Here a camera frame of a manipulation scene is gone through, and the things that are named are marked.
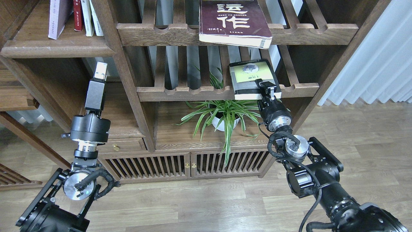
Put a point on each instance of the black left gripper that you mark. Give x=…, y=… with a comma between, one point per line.
x=91, y=127

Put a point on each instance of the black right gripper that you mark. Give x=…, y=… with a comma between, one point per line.
x=274, y=114

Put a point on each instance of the black book yellow-green cover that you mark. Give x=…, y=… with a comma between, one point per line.
x=243, y=76

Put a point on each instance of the white lavender paperback book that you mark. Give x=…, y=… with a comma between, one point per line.
x=60, y=10

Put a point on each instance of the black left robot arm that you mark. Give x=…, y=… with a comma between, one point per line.
x=86, y=179

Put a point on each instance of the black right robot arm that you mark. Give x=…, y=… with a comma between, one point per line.
x=311, y=169

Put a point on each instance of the white upright book right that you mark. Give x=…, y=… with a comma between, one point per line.
x=97, y=26

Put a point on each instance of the white upright book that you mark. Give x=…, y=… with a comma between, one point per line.
x=97, y=26
x=87, y=17

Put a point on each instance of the green spider plant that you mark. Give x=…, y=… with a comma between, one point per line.
x=206, y=110

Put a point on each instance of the red upright book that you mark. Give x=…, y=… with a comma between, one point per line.
x=77, y=12

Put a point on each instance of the white plant pot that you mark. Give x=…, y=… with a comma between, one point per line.
x=221, y=126

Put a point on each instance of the dark red book chinese title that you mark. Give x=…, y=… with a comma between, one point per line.
x=234, y=22

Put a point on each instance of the dark wooden bookshelf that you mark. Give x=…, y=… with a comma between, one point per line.
x=161, y=64

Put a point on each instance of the brass drawer knob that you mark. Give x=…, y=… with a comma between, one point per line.
x=115, y=147

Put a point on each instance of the white curtain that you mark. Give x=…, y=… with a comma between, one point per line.
x=381, y=67

